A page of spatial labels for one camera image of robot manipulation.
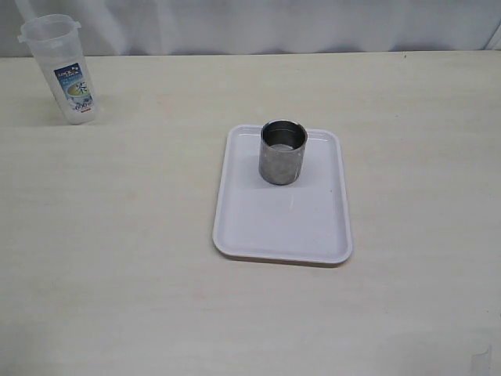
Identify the stainless steel cup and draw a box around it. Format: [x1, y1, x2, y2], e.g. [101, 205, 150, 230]
[258, 119, 308, 186]

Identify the clear plastic water pitcher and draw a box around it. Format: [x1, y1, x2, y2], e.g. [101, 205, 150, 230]
[18, 14, 98, 125]

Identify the white plastic tray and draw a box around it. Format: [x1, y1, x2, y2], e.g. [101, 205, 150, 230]
[212, 125, 354, 266]

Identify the white backdrop curtain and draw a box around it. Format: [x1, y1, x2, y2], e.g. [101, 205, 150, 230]
[1, 1, 500, 57]

